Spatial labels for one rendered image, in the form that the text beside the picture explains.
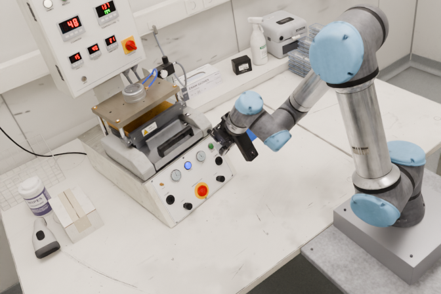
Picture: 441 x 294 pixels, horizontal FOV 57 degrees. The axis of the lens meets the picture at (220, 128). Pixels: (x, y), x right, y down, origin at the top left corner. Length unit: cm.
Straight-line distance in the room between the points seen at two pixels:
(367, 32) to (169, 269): 90
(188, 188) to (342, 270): 57
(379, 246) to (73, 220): 99
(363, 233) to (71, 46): 110
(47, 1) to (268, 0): 135
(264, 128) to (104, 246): 70
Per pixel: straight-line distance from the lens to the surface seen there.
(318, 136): 172
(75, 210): 155
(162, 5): 200
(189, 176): 146
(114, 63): 156
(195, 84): 198
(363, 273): 129
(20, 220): 178
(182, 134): 141
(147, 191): 141
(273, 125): 118
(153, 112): 150
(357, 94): 94
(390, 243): 126
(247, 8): 233
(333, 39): 87
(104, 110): 147
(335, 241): 135
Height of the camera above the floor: 183
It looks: 36 degrees down
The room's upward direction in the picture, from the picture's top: 12 degrees counter-clockwise
